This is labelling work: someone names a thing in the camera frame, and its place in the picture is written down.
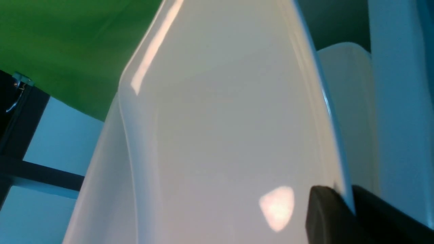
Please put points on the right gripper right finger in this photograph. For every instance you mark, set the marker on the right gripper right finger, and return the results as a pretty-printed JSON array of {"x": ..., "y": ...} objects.
[{"x": 385, "y": 223}]

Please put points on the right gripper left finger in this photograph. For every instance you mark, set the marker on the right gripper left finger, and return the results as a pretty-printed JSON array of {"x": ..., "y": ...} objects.
[{"x": 329, "y": 220}]

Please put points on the large white rice plate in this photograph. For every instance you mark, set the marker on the large white rice plate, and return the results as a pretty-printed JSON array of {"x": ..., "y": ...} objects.
[{"x": 220, "y": 126}]

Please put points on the large white plastic tub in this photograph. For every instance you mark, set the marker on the large white plastic tub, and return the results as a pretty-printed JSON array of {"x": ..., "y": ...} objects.
[{"x": 383, "y": 100}]

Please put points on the green cloth backdrop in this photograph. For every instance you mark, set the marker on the green cloth backdrop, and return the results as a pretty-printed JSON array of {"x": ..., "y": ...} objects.
[{"x": 67, "y": 44}]

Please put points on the black metal frame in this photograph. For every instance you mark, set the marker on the black metal frame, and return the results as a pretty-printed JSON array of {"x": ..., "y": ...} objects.
[{"x": 22, "y": 108}]

